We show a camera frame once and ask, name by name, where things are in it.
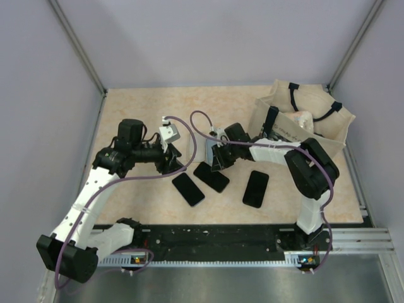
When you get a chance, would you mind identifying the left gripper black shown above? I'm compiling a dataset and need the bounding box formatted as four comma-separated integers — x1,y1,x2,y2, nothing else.
132,141,186,176

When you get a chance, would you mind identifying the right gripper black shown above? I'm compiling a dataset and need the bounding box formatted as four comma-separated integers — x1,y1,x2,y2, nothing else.
212,141,241,172

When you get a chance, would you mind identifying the bare black phone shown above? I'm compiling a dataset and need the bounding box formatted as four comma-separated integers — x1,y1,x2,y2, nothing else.
172,173,205,207
193,162,230,193

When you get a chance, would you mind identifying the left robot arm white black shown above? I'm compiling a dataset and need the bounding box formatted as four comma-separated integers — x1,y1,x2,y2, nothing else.
36,119,182,288

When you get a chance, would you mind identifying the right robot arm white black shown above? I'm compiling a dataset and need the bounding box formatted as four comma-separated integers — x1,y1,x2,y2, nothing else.
210,123,340,250

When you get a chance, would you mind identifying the beige canvas tote bag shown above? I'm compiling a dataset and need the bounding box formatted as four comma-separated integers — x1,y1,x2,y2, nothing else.
247,80,355,158

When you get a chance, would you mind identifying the pink white item in bag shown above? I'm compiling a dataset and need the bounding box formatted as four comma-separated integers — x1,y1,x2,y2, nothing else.
285,111,314,133

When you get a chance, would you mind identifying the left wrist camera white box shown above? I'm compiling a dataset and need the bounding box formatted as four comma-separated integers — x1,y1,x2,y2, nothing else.
158,117,181,152

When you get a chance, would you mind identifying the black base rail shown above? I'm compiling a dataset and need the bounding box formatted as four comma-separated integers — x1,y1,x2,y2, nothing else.
91,223,332,263

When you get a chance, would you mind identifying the white slotted cable duct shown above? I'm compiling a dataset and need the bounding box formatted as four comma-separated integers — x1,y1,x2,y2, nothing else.
97,251,321,269

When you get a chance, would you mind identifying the right aluminium frame post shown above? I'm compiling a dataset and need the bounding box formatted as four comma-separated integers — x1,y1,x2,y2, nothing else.
326,0,387,94

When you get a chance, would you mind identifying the aluminium frame post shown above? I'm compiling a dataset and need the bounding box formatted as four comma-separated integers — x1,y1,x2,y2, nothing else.
326,0,387,94
47,0,107,97

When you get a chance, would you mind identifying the left aluminium frame post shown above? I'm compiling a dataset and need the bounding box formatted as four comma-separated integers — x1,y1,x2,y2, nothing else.
47,0,107,97

